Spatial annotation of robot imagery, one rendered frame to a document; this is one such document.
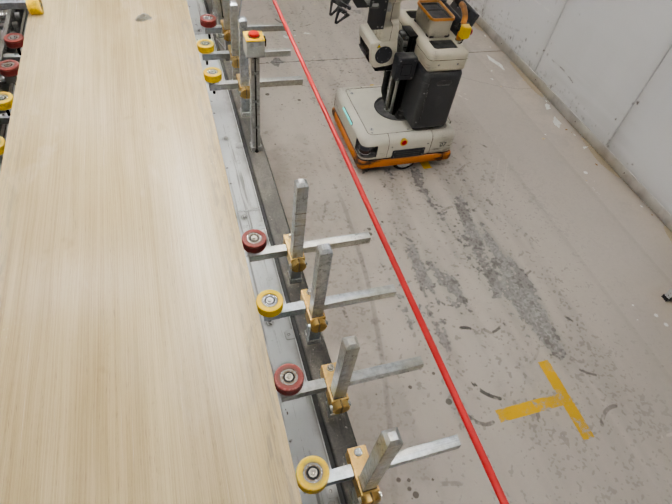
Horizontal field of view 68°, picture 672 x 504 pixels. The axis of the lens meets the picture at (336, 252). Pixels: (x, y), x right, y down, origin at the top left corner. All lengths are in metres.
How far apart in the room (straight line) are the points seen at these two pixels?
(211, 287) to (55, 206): 0.61
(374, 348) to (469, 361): 0.47
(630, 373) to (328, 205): 1.85
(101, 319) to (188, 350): 0.26
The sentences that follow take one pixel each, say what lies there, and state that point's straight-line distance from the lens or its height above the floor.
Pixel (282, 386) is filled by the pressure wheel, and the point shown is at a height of 0.91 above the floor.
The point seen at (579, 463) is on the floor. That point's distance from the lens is 2.60.
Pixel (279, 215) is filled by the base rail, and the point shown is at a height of 0.70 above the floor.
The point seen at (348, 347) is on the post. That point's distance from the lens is 1.19.
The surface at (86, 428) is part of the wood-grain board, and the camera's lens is 1.39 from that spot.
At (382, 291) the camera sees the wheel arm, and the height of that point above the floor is 0.85.
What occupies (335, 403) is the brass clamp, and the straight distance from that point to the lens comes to 1.44.
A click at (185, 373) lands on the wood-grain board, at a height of 0.90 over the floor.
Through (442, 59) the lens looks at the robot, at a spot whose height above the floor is 0.77.
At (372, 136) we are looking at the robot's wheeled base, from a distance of 3.15.
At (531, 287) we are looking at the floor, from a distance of 3.01.
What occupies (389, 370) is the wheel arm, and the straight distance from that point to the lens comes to 1.51.
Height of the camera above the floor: 2.14
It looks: 50 degrees down
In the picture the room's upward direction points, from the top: 10 degrees clockwise
